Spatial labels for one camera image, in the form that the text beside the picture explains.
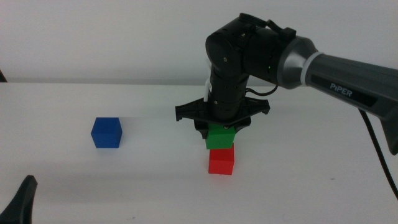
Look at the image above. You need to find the green cube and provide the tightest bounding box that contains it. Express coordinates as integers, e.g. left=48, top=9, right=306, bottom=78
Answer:
left=205, top=123, right=236, bottom=150

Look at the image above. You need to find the red cube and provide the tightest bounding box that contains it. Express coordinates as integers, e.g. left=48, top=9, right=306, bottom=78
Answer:
left=208, top=143, right=235, bottom=175

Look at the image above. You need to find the blue cube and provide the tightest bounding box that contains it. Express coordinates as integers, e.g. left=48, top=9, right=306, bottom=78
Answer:
left=90, top=117, right=123, bottom=149

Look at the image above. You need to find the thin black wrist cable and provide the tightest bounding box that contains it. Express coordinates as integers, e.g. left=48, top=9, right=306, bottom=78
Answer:
left=245, top=85, right=279, bottom=97

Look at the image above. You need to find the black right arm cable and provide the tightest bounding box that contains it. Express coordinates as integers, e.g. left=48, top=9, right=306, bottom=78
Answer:
left=357, top=108, right=398, bottom=200

